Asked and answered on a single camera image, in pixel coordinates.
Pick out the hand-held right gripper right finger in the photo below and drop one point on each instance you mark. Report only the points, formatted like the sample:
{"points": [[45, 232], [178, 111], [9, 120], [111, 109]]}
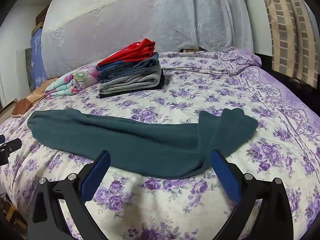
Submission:
{"points": [[225, 175]]}

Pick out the blue folded jeans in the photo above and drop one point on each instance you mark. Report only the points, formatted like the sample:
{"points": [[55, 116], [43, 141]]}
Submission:
{"points": [[135, 67]]}

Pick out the brown box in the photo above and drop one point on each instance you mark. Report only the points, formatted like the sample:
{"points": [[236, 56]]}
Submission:
{"points": [[40, 17]]}

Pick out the stack of folded clothes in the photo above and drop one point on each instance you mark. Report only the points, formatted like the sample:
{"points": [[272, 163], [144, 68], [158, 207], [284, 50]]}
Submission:
{"points": [[125, 95]]}

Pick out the pink floral folded blanket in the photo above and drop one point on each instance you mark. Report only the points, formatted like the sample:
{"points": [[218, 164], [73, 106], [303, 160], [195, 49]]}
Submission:
{"points": [[72, 82]]}

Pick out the blue printed box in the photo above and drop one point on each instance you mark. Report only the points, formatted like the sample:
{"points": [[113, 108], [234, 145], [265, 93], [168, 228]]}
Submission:
{"points": [[37, 60]]}

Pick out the grey folded pants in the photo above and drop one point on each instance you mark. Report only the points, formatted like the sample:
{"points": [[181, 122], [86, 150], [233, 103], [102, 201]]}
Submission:
{"points": [[130, 83]]}

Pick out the beige checked curtain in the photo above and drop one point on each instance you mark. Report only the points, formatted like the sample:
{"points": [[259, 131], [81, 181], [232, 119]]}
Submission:
{"points": [[287, 30]]}

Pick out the purple floral bedsheet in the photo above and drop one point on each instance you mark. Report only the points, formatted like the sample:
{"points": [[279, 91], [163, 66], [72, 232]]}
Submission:
{"points": [[200, 92]]}

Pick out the red folded garment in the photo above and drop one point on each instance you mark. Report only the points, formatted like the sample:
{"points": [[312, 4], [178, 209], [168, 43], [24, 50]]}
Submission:
{"points": [[130, 51]]}

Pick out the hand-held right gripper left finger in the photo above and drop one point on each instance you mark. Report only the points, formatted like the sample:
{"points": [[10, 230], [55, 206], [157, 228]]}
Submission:
{"points": [[96, 177]]}

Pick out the orange cloth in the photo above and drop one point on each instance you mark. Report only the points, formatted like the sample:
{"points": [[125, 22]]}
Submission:
{"points": [[25, 103]]}

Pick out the teal pants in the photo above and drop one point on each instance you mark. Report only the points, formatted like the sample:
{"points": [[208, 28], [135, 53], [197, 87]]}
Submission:
{"points": [[150, 142]]}

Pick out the dark picture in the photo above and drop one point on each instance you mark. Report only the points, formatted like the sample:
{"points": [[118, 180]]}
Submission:
{"points": [[28, 67]]}

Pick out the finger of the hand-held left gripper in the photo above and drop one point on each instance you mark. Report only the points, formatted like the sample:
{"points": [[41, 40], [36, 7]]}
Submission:
{"points": [[11, 145]]}

